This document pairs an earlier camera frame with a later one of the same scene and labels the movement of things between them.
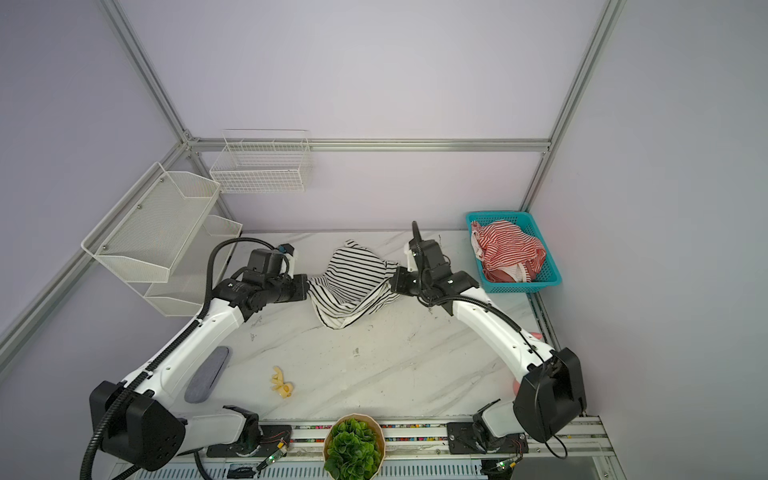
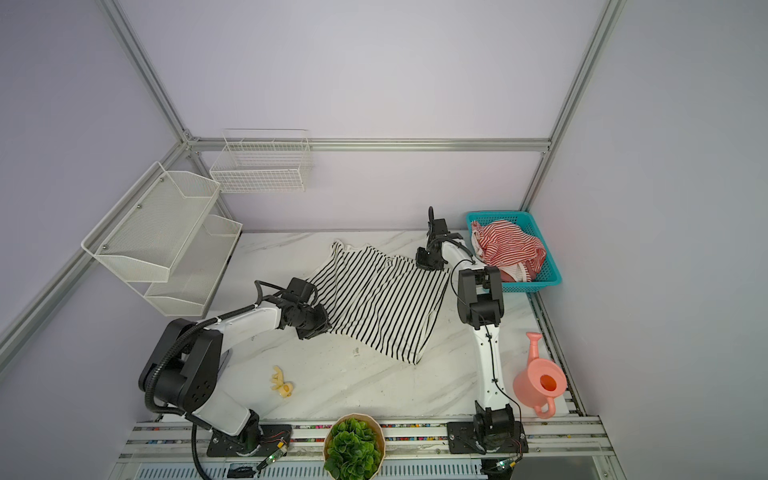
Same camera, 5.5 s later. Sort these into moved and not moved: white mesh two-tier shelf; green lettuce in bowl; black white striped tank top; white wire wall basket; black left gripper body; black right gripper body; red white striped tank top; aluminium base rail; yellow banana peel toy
Moved: black white striped tank top; black right gripper body; black left gripper body
Not moved: red white striped tank top; yellow banana peel toy; white mesh two-tier shelf; white wire wall basket; green lettuce in bowl; aluminium base rail
